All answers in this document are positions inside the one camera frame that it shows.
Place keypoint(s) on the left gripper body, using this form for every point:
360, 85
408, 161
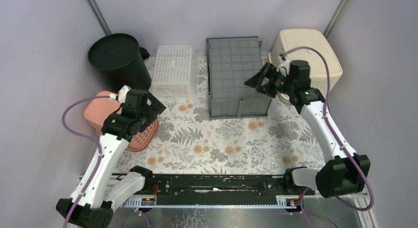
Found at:
145, 112

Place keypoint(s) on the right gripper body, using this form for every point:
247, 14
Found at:
288, 85

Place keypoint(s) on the white perforated plastic basket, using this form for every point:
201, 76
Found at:
175, 74

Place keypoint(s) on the pink perforated basket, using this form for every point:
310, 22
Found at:
99, 109

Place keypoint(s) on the grey plastic crate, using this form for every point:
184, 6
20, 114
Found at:
231, 62

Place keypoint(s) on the cream plastic tub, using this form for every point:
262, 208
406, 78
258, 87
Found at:
325, 67

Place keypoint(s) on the large black cylindrical container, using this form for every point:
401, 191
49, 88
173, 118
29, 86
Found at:
119, 62

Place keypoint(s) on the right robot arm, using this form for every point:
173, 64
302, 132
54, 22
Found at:
345, 171

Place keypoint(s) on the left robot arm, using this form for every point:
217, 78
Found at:
90, 205

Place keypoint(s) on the floral patterned table mat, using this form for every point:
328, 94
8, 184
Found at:
187, 141

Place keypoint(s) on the black cloth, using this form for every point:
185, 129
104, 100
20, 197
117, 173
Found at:
144, 53

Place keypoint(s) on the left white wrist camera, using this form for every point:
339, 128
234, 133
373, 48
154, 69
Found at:
121, 95

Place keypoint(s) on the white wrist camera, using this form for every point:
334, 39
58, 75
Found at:
121, 95
282, 61

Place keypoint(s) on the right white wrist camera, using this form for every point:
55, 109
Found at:
282, 61

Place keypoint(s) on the black mounting base rail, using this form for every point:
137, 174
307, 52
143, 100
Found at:
217, 191

